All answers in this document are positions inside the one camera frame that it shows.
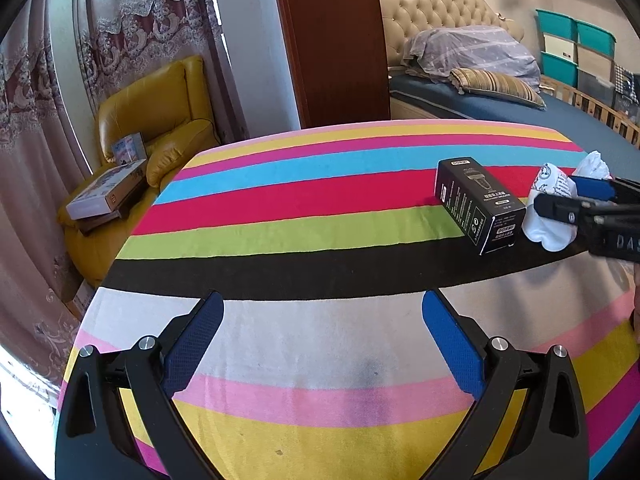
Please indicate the beige storage box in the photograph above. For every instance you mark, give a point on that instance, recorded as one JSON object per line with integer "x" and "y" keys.
{"x": 594, "y": 60}

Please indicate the grey clear storage box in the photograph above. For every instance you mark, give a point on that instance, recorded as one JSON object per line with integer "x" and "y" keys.
{"x": 595, "y": 82}

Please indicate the brown wooden cabinet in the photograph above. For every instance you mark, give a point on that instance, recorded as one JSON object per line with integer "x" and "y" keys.
{"x": 330, "y": 45}

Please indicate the bed with blue mattress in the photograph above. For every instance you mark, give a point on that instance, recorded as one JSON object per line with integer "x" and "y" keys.
{"x": 575, "y": 115}

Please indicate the black printed box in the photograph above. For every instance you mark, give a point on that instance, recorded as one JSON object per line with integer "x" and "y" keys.
{"x": 475, "y": 205}

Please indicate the beige tufted headboard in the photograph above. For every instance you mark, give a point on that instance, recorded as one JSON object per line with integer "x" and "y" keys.
{"x": 440, "y": 10}

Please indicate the crumpled white tissue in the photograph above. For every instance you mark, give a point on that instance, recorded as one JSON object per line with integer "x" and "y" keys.
{"x": 595, "y": 164}

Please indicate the small printed box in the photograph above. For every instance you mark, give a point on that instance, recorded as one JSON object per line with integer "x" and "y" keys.
{"x": 129, "y": 147}

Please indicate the white printed wrapper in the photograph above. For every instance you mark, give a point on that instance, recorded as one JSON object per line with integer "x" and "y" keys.
{"x": 550, "y": 182}

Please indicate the beige lace curtain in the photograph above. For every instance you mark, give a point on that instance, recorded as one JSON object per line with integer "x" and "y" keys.
{"x": 50, "y": 110}

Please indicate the wooden crib rail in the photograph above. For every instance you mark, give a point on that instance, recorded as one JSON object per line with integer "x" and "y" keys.
{"x": 600, "y": 105}

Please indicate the houndstooth fabric bag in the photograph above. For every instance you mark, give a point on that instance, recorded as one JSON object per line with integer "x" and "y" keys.
{"x": 627, "y": 74}

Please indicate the large flat white box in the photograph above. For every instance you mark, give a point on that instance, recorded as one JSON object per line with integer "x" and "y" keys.
{"x": 107, "y": 187}

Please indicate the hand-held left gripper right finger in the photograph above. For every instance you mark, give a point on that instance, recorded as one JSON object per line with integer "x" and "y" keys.
{"x": 452, "y": 345}

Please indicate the striped pillow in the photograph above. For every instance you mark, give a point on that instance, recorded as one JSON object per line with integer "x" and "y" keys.
{"x": 500, "y": 85}

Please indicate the cream storage box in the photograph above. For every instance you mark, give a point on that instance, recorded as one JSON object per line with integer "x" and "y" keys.
{"x": 559, "y": 47}

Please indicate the teal storage box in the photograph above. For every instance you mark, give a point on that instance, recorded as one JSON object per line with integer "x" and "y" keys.
{"x": 555, "y": 22}
{"x": 595, "y": 37}
{"x": 560, "y": 66}

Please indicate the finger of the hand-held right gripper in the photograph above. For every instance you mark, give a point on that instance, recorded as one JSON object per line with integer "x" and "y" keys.
{"x": 555, "y": 207}
{"x": 592, "y": 187}

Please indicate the light blue patterned duvet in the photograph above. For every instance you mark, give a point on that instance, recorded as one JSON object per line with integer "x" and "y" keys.
{"x": 475, "y": 50}

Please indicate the colourful striped tablecloth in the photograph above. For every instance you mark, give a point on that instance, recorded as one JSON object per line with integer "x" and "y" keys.
{"x": 300, "y": 210}

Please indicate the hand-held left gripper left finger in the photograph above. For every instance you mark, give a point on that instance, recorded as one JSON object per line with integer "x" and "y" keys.
{"x": 192, "y": 345}

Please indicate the yellow leather armchair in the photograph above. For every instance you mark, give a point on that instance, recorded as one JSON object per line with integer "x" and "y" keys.
{"x": 150, "y": 110}

